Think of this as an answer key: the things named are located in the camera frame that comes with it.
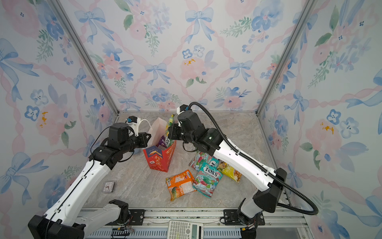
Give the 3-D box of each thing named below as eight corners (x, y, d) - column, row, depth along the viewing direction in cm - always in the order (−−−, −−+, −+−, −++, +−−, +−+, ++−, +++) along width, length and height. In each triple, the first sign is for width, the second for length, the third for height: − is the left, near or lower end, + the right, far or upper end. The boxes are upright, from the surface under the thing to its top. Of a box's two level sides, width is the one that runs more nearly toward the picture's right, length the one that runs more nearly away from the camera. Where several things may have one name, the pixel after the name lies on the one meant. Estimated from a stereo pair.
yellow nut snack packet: (215, 168, 92) (216, 167, 90) (220, 161, 94) (220, 160, 93) (238, 183, 86) (239, 181, 84) (242, 175, 89) (243, 173, 87)
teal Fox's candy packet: (189, 186, 85) (189, 184, 82) (204, 162, 94) (204, 160, 92) (210, 199, 81) (211, 198, 78) (223, 173, 90) (224, 171, 87)
